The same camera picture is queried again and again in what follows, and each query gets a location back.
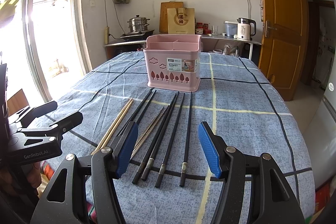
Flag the wooden chopstick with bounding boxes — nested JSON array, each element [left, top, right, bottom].
[[97, 99, 134, 152], [91, 97, 133, 156]]

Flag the black chopstick silver band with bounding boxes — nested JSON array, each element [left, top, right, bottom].
[[179, 93, 193, 188], [131, 91, 180, 185], [155, 94, 185, 188], [140, 92, 179, 181]]

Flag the steel kitchen shelf table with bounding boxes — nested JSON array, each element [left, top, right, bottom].
[[104, 35, 262, 60]]

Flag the white refrigerator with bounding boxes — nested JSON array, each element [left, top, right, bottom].
[[303, 75, 335, 188]]

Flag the blue plaid tablecloth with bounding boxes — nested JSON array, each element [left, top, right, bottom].
[[35, 52, 315, 223]]

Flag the black induction cooker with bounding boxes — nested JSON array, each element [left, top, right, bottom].
[[120, 30, 154, 41]]

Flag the stainless steel steamer pot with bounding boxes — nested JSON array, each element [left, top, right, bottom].
[[127, 15, 150, 32]]

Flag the pink utensil basket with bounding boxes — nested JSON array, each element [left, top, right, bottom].
[[143, 47, 201, 92]]

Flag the wooden door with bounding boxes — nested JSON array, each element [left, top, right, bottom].
[[259, 0, 309, 101]]

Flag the wooden cutting board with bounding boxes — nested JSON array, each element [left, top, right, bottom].
[[159, 1, 183, 33]]

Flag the tan paper gift bag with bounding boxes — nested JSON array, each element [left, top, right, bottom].
[[167, 7, 195, 35]]

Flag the red jar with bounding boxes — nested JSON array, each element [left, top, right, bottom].
[[195, 22, 204, 35]]

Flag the white electric kettle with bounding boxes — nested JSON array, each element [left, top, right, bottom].
[[234, 17, 257, 41]]

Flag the blue plastic container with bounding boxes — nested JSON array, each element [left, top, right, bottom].
[[224, 20, 238, 38]]

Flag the clear drinking glass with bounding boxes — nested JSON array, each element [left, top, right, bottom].
[[211, 25, 218, 35]]

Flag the window frame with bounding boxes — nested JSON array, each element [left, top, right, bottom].
[[22, 0, 89, 102]]

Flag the power strip on wall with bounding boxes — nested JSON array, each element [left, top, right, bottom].
[[104, 26, 109, 45]]

